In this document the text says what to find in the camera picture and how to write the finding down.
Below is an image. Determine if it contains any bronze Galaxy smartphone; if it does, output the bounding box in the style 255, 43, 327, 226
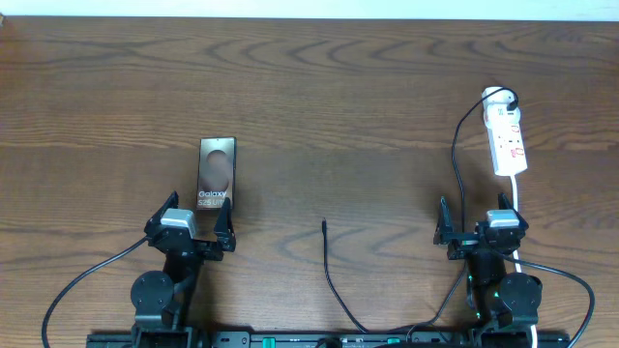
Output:
196, 137, 237, 210

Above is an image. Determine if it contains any black right camera cable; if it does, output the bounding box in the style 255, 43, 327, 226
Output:
492, 248, 597, 348

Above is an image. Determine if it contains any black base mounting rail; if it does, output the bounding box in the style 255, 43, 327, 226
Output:
85, 330, 572, 348

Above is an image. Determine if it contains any white USB charger adapter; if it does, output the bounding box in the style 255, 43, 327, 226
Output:
482, 86, 520, 120

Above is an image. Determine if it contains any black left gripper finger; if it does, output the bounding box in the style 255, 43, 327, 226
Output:
214, 198, 236, 252
147, 191, 179, 227

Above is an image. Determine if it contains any black USB charging cable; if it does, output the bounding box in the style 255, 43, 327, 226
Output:
321, 86, 520, 335

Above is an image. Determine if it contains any white power strip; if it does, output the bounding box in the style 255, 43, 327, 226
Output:
484, 104, 527, 177

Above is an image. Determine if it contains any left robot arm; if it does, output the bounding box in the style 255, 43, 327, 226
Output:
131, 192, 236, 347

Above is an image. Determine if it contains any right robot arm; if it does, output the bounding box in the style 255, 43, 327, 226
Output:
433, 193, 543, 347

